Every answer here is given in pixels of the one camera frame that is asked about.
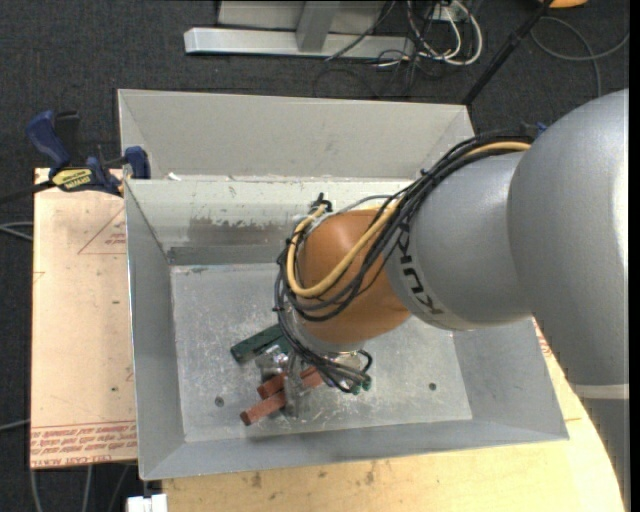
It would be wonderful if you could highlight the brown cardboard board with red print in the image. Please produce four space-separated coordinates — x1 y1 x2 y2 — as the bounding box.
29 167 139 469

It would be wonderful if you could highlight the grey metal bin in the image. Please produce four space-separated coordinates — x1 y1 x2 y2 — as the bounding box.
117 88 570 482

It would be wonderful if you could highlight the red-brown flat block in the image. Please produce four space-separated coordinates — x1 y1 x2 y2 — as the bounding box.
256 365 325 400
239 393 288 427

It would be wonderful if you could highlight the dark green flat block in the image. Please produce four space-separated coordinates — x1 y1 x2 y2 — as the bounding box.
230 323 290 364

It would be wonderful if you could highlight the pale grey metal gripper finger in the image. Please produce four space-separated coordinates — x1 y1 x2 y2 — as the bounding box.
283 382 307 419

